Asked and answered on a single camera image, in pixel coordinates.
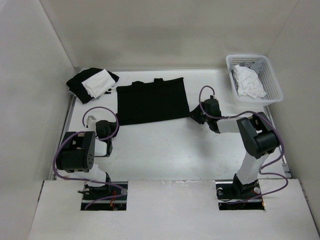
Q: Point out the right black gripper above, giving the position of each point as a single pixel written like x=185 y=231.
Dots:
x=194 y=114

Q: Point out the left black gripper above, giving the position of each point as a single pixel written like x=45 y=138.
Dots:
x=114 y=126

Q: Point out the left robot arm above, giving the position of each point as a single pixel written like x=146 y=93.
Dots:
x=76 y=160

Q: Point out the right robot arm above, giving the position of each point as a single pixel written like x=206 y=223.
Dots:
x=259 y=141

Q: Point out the folded white tank top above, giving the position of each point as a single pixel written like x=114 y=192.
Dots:
x=98 y=84

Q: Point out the white tank top in basket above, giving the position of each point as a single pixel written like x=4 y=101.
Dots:
x=253 y=89

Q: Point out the folded black tank top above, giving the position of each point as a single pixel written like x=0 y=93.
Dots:
x=75 y=84

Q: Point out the grey tank top in basket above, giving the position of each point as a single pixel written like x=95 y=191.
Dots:
x=246 y=71

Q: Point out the white plastic laundry basket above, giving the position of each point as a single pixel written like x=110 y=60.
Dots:
x=267 y=77

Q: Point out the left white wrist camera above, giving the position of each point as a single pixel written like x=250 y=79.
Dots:
x=91 y=122

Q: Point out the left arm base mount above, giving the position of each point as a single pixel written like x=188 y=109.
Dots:
x=102 y=198

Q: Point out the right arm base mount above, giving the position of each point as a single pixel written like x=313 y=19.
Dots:
x=232 y=198

